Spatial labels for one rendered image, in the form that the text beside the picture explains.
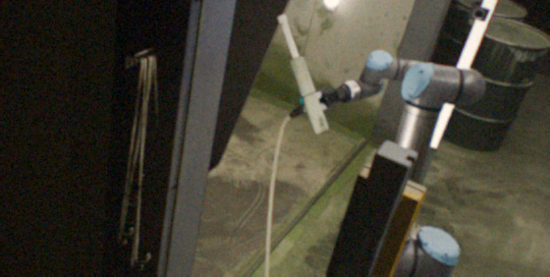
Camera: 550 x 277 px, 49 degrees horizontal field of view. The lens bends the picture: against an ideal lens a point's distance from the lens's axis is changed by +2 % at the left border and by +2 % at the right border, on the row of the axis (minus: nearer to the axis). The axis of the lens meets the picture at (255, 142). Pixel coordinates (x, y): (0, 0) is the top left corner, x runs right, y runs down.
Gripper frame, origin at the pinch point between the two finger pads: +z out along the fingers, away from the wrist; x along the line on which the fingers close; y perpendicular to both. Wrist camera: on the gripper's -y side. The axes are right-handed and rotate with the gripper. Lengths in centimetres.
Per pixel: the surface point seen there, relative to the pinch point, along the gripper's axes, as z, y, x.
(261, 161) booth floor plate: -41, 148, -14
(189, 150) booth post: 75, -69, -7
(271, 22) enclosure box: -7.5, 17.3, 39.8
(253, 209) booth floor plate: -11, 114, -39
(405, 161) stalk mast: 58, -123, -23
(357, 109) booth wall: -130, 156, -2
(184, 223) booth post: 77, -52, -24
